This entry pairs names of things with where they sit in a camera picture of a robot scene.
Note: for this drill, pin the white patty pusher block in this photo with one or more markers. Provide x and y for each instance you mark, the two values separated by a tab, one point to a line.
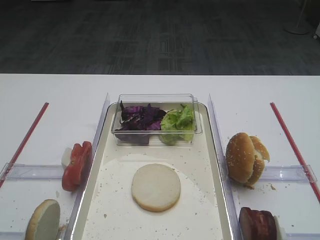
280	231

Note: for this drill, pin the sesame bun top rear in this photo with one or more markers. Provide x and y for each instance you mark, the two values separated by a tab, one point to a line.
261	155

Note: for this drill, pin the sesame bun top front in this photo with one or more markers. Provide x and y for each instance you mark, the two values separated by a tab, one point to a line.
240	157

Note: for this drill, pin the tomato slices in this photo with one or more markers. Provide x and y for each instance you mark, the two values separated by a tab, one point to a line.
74	172

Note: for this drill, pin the clear patty rail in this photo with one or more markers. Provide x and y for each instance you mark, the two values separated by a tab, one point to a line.
302	236

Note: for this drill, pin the clear tomato rail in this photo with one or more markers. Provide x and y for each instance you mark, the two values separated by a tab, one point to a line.
18	171

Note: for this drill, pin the bun half lower left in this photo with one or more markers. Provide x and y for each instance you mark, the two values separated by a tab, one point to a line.
44	222

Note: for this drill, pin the clear left tray divider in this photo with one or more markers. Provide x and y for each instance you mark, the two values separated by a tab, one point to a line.
92	155

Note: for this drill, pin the clear plastic salad container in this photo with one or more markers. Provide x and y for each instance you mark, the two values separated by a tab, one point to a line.
166	102

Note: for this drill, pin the clear bun rail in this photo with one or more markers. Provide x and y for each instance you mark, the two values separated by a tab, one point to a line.
292	174

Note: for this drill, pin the white tomato pusher block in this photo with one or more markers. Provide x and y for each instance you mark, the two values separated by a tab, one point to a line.
66	157

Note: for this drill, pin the red strip right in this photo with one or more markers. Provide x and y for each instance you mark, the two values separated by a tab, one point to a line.
295	147

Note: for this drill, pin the sesame bun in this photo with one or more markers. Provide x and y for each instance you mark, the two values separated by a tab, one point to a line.
261	155
240	157

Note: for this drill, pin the red strip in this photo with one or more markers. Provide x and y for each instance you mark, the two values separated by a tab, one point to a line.
295	147
22	147

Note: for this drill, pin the green lettuce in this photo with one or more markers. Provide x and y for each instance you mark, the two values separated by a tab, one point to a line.
178	120

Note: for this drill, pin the metal tray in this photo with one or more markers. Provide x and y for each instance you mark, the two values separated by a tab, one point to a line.
111	213

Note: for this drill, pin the clear right tray divider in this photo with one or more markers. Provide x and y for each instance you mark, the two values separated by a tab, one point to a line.
233	228

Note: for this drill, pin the purple cabbage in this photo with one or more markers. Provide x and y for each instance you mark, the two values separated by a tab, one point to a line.
139	118

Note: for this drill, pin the bun bottom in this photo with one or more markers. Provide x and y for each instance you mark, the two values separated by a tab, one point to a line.
156	187

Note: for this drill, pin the red strip left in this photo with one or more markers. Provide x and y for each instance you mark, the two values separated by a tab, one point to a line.
22	147

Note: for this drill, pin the clear tray divider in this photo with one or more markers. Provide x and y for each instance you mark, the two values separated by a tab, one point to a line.
92	155
233	228

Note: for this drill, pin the dark meat patties stack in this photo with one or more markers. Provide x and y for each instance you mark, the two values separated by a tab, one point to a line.
257	224

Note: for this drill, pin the white stand base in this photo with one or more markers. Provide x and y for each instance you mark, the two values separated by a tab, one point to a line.
298	28

